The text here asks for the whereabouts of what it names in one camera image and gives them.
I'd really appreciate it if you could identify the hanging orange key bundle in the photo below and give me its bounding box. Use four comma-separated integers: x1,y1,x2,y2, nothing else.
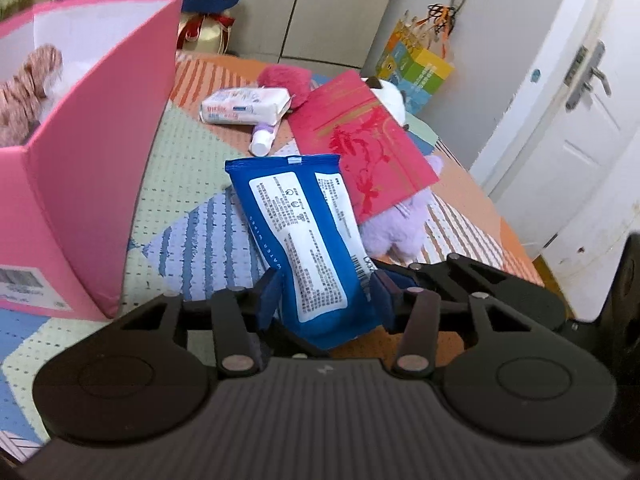
425,0,468,56

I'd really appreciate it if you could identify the red envelope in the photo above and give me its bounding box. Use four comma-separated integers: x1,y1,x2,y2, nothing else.
289,70,441,223

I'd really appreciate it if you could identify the patchwork quilt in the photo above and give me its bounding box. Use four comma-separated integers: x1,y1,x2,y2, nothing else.
0,52,546,461

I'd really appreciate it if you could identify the blue wet wipes pack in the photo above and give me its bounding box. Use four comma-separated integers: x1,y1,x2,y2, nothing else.
225,155,378,351

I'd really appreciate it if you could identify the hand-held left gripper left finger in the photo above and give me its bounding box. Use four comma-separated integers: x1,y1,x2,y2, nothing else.
117,267,283,378

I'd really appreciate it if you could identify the white plush toy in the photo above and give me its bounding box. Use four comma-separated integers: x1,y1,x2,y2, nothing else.
361,76,406,128

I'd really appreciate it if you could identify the small white bottle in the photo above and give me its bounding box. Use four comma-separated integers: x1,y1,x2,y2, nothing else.
249,122,278,157

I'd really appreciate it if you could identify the beige wardrobe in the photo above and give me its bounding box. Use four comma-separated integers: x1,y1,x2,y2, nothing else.
82,0,406,68

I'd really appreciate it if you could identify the white door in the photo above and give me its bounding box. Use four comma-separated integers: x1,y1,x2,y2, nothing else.
470,0,640,321

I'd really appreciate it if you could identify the metal door handle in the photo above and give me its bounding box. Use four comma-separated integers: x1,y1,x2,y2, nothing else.
565,40,613,111

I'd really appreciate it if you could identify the pink cardboard box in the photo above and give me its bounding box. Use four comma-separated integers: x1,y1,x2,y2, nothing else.
0,0,185,322

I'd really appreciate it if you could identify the purple plush toy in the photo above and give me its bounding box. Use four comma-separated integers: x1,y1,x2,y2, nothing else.
357,155,446,261

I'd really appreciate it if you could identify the cream bouquet with red ribbon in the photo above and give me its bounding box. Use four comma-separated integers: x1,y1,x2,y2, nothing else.
177,10,236,55

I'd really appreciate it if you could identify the white tissue pack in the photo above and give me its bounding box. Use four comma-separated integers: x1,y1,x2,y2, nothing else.
200,87,292,126

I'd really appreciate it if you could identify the pink fluffy pom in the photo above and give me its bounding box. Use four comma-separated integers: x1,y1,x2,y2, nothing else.
256,64,313,111

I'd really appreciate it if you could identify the colourful paper bag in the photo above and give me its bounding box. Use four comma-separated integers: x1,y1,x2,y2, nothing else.
377,10,456,116

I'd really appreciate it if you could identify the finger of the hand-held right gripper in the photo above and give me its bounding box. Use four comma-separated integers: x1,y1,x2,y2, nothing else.
375,252,568,331

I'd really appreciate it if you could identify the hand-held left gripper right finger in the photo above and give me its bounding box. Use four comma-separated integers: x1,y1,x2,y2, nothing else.
370,269,531,381

